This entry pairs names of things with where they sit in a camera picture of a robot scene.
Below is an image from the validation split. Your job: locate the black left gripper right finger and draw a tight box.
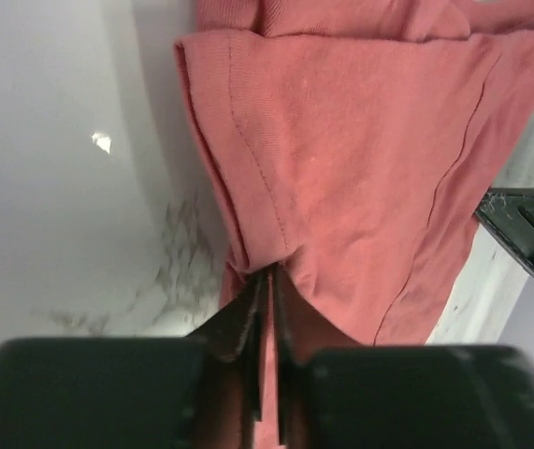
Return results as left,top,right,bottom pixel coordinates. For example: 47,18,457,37
271,269,534,448

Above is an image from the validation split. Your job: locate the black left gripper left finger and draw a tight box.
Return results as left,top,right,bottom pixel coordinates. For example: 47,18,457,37
0,273,267,448

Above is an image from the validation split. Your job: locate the salmon pink t shirt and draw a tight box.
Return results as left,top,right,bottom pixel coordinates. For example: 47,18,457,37
175,1,534,448

